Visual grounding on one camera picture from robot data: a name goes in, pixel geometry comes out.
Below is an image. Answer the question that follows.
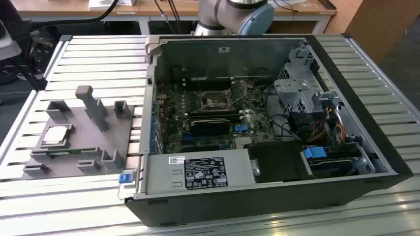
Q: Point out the silver chip heat sink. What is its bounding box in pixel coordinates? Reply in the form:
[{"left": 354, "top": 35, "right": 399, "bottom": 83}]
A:
[{"left": 235, "top": 137, "right": 252, "bottom": 149}]

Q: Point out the thick black cable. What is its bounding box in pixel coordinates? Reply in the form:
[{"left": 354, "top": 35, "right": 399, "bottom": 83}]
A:
[{"left": 19, "top": 0, "right": 115, "bottom": 41}]

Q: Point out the white paper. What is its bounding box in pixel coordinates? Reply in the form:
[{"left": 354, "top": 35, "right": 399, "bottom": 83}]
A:
[{"left": 271, "top": 0, "right": 316, "bottom": 6}]

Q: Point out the grey power supply unit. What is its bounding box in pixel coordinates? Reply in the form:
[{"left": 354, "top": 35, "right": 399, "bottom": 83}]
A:
[{"left": 144, "top": 149, "right": 258, "bottom": 196}]

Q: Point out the green motherboard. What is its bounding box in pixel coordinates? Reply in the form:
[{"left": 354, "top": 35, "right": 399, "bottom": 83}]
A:
[{"left": 152, "top": 78, "right": 280, "bottom": 154}]

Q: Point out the silver metal drive cage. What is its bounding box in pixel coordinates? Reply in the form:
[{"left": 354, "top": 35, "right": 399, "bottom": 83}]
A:
[{"left": 274, "top": 46, "right": 330, "bottom": 114}]

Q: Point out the black graphics card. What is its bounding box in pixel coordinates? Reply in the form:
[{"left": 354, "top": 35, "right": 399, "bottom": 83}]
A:
[{"left": 190, "top": 118, "right": 231, "bottom": 138}]

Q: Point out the black cable silver connector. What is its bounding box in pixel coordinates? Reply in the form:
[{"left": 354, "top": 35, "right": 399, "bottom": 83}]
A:
[{"left": 156, "top": 0, "right": 170, "bottom": 24}]

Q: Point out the silver CPU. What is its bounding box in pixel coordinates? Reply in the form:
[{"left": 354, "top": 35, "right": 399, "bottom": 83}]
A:
[{"left": 42, "top": 125, "right": 72, "bottom": 145}]

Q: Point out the CPU socket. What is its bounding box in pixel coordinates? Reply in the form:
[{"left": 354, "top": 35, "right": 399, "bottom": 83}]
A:
[{"left": 200, "top": 90, "right": 238, "bottom": 111}]

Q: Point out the black RAM stick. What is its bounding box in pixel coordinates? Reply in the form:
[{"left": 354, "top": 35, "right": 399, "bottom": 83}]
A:
[
  {"left": 187, "top": 111, "right": 239, "bottom": 117},
  {"left": 188, "top": 114, "right": 240, "bottom": 121}
]

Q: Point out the black wire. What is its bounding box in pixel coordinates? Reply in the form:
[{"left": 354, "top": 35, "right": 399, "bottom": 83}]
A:
[{"left": 268, "top": 114, "right": 306, "bottom": 143}]

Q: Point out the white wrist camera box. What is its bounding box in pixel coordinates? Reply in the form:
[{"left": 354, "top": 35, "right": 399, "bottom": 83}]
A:
[{"left": 0, "top": 19, "right": 23, "bottom": 60}]

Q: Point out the coloured wire bundle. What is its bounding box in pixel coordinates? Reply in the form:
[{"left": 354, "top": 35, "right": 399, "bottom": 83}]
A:
[{"left": 311, "top": 121, "right": 347, "bottom": 143}]

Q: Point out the green RAM stick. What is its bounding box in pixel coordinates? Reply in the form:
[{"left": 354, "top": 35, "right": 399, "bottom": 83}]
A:
[{"left": 47, "top": 149, "right": 83, "bottom": 156}]

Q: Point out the grey case release latch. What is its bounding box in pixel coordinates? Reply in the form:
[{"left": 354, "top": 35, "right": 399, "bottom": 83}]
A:
[{"left": 144, "top": 35, "right": 164, "bottom": 56}]

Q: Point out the plain white box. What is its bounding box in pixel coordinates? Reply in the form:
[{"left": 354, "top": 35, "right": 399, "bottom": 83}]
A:
[{"left": 88, "top": 0, "right": 116, "bottom": 11}]

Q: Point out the hard disk in blue carrier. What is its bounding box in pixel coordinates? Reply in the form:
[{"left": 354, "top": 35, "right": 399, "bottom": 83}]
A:
[{"left": 302, "top": 146, "right": 360, "bottom": 179}]

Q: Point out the grey parts rack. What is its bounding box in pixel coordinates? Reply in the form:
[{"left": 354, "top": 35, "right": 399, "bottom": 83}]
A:
[{"left": 22, "top": 85, "right": 136, "bottom": 179}]

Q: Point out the thin black hanging cable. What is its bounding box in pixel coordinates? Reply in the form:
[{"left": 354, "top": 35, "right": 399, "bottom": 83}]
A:
[{"left": 170, "top": 0, "right": 186, "bottom": 35}]

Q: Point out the wooden cabinet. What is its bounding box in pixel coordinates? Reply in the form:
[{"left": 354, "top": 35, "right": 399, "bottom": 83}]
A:
[{"left": 324, "top": 0, "right": 420, "bottom": 65}]

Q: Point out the black plastic shroud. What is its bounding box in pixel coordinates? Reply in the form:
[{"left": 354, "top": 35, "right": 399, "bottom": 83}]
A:
[{"left": 244, "top": 141, "right": 316, "bottom": 184}]

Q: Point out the black open PC case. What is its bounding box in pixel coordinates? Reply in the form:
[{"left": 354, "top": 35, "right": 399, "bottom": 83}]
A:
[{"left": 118, "top": 33, "right": 415, "bottom": 228}]

